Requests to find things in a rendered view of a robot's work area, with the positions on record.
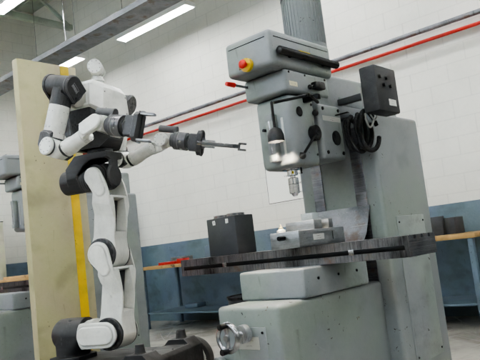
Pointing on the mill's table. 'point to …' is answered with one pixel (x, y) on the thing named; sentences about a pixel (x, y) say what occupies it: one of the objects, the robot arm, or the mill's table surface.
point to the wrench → (222, 145)
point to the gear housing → (282, 86)
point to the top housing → (258, 45)
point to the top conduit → (306, 57)
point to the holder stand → (231, 234)
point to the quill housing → (290, 117)
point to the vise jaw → (303, 225)
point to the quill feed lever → (311, 138)
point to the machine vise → (309, 236)
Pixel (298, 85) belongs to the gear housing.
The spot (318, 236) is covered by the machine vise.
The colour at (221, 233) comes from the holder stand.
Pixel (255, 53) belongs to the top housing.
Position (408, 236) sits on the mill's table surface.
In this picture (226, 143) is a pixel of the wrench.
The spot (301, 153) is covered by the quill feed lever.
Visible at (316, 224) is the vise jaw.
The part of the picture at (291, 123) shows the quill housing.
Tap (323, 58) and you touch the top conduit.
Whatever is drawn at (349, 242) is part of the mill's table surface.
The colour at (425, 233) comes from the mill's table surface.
